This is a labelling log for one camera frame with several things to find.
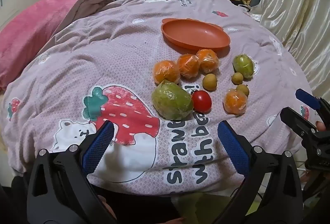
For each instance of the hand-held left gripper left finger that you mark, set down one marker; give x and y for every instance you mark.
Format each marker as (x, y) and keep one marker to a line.
(99, 146)

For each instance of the pink quilt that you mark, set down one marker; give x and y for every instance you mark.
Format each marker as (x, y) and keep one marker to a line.
(38, 20)

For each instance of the large green fruit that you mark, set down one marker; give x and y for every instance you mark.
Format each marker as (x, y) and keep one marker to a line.
(172, 104)

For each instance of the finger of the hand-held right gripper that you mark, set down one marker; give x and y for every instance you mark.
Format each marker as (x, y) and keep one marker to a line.
(306, 99)
(294, 120)

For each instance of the small green fruit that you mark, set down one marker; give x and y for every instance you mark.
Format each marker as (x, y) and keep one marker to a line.
(243, 66)

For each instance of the yellow-green garment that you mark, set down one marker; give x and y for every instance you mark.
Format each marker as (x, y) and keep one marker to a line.
(201, 208)

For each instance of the purple strawberry printed blanket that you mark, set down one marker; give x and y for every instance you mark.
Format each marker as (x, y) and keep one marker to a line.
(103, 59)

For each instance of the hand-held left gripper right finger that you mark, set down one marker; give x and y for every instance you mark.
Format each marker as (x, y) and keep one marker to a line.
(233, 146)

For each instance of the cream satin curtain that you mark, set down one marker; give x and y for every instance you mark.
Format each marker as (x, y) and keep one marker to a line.
(296, 7)

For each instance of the plastic-wrapped orange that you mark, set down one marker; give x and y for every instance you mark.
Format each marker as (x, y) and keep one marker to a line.
(188, 65)
(166, 72)
(207, 60)
(235, 101)

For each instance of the orange plastic plate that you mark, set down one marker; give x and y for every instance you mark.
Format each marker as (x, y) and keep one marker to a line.
(196, 33)

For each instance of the person's right hand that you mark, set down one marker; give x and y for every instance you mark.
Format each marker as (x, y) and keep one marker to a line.
(321, 126)

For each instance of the small tan longan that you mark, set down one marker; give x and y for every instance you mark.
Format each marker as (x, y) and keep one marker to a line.
(209, 81)
(237, 77)
(242, 89)

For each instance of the red tomato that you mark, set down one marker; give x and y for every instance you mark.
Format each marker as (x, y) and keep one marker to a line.
(201, 101)

